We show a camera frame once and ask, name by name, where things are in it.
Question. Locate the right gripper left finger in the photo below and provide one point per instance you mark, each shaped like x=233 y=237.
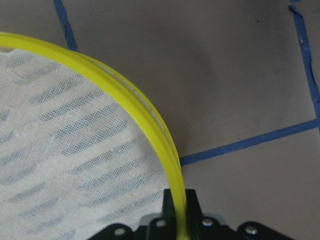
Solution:
x=164 y=227

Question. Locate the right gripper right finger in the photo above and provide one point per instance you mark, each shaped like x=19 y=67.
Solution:
x=194 y=215

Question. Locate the yellow steamer layer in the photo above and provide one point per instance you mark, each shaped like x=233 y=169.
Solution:
x=131 y=99

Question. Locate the white steamer cloth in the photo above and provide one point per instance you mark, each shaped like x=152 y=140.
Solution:
x=72 y=161

